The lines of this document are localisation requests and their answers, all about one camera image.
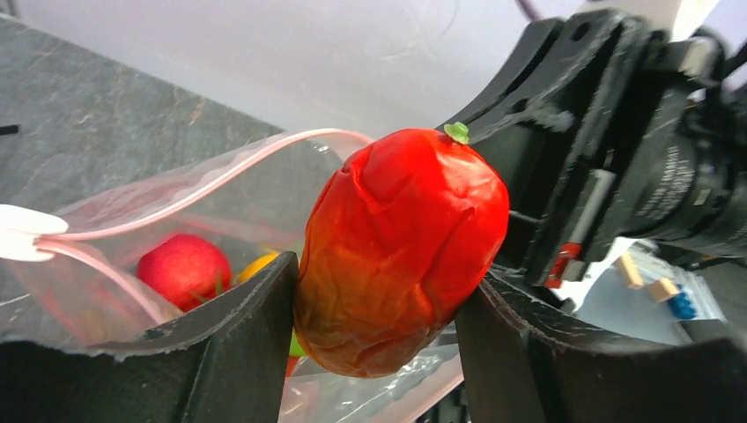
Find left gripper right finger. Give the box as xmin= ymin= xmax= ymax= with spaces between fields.
xmin=455 ymin=272 xmax=746 ymax=422

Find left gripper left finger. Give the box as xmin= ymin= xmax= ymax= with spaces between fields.
xmin=1 ymin=252 xmax=298 ymax=422

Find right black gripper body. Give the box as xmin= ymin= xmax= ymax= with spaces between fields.
xmin=456 ymin=9 xmax=671 ymax=289

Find green toy leaf vegetable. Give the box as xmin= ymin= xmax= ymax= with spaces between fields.
xmin=289 ymin=331 xmax=307 ymax=357

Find yellow toy lemon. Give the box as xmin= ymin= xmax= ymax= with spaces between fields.
xmin=233 ymin=252 xmax=278 ymax=286

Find red toy apple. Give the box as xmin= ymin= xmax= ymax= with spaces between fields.
xmin=136 ymin=234 xmax=233 ymax=312

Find clear zip top bag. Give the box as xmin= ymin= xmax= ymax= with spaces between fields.
xmin=1 ymin=129 xmax=463 ymax=422

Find orange red toy mango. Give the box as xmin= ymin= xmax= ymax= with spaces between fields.
xmin=293 ymin=122 xmax=509 ymax=378

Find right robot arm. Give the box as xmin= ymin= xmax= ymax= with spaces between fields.
xmin=455 ymin=8 xmax=746 ymax=286

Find orange toy carrot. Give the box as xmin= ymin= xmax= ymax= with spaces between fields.
xmin=285 ymin=355 xmax=300 ymax=377

